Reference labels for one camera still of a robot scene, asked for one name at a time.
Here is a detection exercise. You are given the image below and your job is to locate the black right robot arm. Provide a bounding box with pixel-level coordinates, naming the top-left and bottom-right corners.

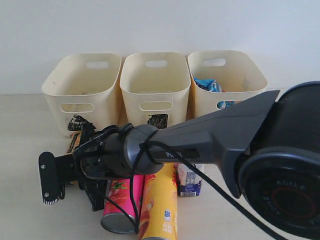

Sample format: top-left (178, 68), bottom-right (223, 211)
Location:
top-left (38, 81), bottom-right (320, 240)

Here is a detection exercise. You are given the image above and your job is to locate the blue snack bag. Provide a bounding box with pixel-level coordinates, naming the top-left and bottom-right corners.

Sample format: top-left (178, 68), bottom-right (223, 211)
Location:
top-left (193, 77), bottom-right (235, 110)

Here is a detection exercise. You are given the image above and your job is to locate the cream bin square mark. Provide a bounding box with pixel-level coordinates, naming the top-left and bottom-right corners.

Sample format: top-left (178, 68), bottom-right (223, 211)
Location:
top-left (119, 52), bottom-right (191, 129)

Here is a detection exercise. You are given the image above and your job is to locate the cream bin circle mark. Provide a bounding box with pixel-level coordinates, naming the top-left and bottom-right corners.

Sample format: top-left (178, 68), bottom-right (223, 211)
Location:
top-left (187, 50), bottom-right (268, 118)

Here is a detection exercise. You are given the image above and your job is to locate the yellow chips can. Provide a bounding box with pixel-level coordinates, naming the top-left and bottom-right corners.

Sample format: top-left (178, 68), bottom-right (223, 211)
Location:
top-left (138, 163), bottom-right (178, 240)

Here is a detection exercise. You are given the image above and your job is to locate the orange chips bag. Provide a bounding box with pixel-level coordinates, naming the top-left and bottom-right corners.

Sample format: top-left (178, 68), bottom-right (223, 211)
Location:
top-left (66, 130), bottom-right (82, 155)

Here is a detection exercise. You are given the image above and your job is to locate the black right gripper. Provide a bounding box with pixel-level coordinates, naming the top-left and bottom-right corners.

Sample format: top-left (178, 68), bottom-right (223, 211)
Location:
top-left (38, 124), bottom-right (130, 212)

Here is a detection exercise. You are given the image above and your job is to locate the pink chips can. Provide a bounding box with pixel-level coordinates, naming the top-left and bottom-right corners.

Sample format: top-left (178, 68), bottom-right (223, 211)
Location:
top-left (100, 175), bottom-right (145, 234)

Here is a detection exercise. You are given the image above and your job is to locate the cream bin triangle mark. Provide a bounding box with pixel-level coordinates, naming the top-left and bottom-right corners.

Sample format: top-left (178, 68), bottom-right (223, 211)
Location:
top-left (41, 53), bottom-right (123, 136)

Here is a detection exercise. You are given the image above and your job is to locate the white milk carton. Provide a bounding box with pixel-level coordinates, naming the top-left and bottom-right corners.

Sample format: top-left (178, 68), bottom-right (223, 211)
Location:
top-left (176, 163), bottom-right (202, 197)

